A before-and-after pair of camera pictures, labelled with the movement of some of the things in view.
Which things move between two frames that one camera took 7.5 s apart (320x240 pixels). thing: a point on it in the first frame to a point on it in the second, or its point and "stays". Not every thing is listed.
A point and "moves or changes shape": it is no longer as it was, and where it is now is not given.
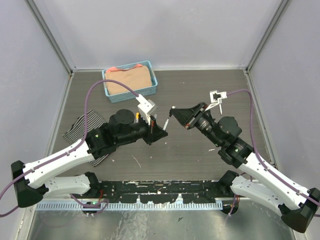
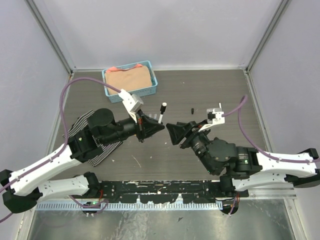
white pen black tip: x=165 y=124 moves or changes shape
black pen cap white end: x=172 y=108 to x=163 y=107
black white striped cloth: x=76 y=132 stays
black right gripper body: x=197 y=113 to x=191 y=129
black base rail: x=151 y=191 stays
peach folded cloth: x=136 y=78 stays
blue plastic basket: x=128 y=96 stays
